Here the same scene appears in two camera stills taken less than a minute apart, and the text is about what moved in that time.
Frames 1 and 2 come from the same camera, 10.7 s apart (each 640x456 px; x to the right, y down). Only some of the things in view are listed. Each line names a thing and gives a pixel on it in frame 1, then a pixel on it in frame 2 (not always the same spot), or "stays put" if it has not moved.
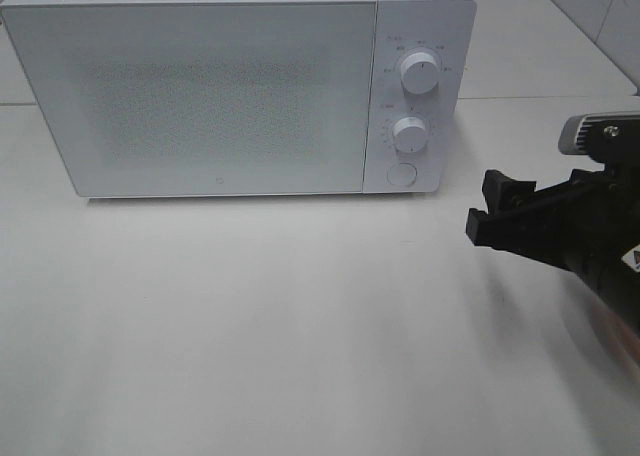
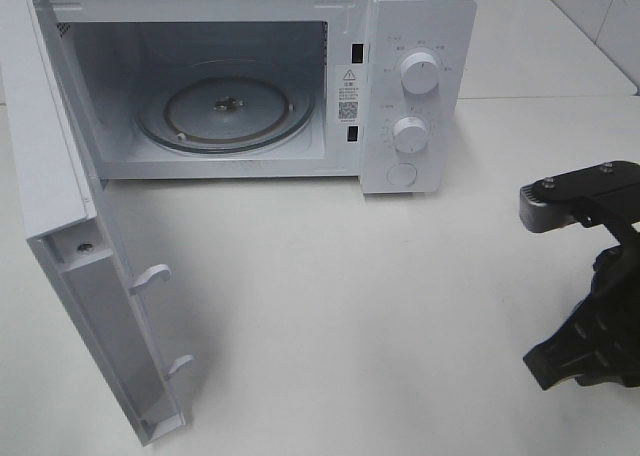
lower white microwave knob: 409,133 stays put
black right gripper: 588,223 → 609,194
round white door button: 402,174 stays put
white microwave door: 203,99 → 51,183
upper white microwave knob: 420,72 stays put
